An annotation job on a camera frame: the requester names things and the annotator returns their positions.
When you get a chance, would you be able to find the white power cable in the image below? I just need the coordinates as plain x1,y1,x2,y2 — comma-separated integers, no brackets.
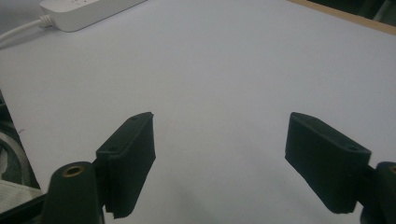
0,14,54,46

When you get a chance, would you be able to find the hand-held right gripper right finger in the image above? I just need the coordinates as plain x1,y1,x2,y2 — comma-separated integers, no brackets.
284,111,376,215

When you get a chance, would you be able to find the white power strip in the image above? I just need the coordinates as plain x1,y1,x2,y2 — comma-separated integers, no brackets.
39,0,148,33

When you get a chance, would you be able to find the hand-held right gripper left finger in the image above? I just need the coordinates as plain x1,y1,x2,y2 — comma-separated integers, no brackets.
92,111,157,219

